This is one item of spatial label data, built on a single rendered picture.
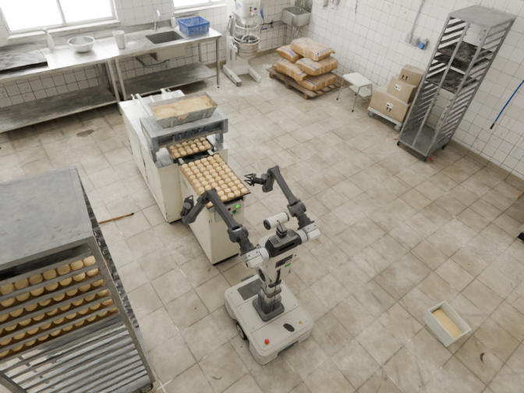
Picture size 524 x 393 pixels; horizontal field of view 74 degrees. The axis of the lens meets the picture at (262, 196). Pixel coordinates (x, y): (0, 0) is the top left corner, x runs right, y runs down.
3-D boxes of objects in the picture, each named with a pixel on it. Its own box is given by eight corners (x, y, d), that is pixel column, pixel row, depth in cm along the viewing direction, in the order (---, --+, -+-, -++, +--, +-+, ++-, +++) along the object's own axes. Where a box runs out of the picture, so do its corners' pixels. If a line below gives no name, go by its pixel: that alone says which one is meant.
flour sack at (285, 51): (289, 65, 599) (291, 54, 587) (274, 55, 622) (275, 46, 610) (320, 56, 632) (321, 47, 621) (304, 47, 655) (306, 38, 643)
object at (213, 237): (184, 221, 384) (175, 157, 322) (213, 211, 398) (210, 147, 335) (211, 270, 343) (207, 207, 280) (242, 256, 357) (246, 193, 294)
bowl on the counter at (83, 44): (74, 57, 457) (72, 47, 448) (67, 47, 475) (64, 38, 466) (100, 51, 472) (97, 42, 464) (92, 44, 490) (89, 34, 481)
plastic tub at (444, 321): (420, 318, 321) (427, 309, 310) (437, 309, 329) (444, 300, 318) (445, 348, 302) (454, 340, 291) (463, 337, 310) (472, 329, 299)
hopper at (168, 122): (148, 117, 315) (146, 103, 305) (206, 104, 337) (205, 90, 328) (159, 134, 298) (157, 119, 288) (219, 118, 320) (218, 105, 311)
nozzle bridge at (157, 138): (145, 149, 337) (139, 118, 313) (214, 130, 366) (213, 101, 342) (157, 168, 317) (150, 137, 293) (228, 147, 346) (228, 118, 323)
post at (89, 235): (154, 377, 260) (91, 230, 141) (156, 381, 258) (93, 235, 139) (150, 379, 259) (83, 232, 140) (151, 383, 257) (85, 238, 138)
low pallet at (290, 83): (265, 74, 651) (265, 69, 643) (296, 65, 690) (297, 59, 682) (310, 102, 588) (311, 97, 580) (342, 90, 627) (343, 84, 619)
